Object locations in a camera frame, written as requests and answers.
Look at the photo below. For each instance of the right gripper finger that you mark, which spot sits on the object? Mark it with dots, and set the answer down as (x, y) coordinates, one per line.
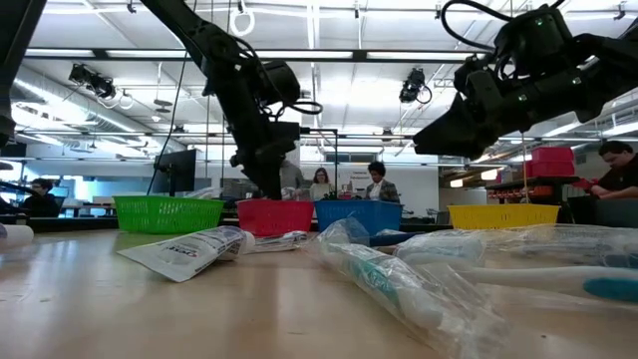
(458, 132)

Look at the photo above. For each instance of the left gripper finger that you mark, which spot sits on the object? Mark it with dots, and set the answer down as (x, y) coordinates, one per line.
(266, 182)

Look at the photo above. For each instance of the toothpaste packet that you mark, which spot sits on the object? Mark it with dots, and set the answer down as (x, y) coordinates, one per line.
(279, 242)

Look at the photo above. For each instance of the clear bagged tube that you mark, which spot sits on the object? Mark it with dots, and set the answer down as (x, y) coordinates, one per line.
(389, 284)

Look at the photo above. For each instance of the white toothbrush with blue grip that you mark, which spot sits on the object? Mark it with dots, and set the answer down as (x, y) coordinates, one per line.
(548, 279)

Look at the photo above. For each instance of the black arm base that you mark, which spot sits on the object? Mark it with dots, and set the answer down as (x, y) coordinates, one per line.
(5, 132)

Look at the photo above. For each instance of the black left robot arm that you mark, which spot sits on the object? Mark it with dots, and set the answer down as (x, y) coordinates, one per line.
(219, 45)

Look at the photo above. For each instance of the person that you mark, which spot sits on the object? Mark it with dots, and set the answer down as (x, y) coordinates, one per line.
(291, 179)
(381, 192)
(618, 179)
(321, 189)
(42, 204)

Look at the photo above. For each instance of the red plastic basket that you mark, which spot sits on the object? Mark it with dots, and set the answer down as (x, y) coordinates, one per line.
(274, 217)

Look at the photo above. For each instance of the red storage bin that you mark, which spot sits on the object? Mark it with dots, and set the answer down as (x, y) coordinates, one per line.
(550, 169)
(553, 154)

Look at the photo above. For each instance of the black shelf rack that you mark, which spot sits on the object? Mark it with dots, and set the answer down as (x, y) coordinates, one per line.
(528, 183)

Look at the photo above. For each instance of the black monitor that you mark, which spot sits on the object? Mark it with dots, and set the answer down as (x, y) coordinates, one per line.
(177, 172)

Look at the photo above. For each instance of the yellow plastic basket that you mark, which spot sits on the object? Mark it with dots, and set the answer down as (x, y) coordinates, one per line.
(503, 217)

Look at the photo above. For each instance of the blue plastic basket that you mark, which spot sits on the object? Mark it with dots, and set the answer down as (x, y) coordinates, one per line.
(359, 214)

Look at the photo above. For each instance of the green plastic basket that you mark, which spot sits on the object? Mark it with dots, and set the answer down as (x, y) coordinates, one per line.
(167, 214)

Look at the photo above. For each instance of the dark desk partition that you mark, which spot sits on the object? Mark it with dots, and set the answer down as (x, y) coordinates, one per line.
(608, 212)

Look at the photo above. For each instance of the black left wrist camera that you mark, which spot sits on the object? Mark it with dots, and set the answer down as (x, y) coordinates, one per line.
(281, 82)

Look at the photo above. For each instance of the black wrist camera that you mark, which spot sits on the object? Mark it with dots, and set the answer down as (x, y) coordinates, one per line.
(281, 82)
(538, 35)

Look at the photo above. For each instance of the black overhead camera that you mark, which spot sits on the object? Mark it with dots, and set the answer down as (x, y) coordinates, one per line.
(411, 87)
(92, 80)

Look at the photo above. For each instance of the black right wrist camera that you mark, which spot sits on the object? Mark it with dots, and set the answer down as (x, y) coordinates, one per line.
(538, 35)

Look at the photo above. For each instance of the black overhead frame bar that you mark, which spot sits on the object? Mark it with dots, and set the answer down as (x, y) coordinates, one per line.
(360, 55)

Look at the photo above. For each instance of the black table edge rail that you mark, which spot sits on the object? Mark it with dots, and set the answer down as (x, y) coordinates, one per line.
(75, 224)

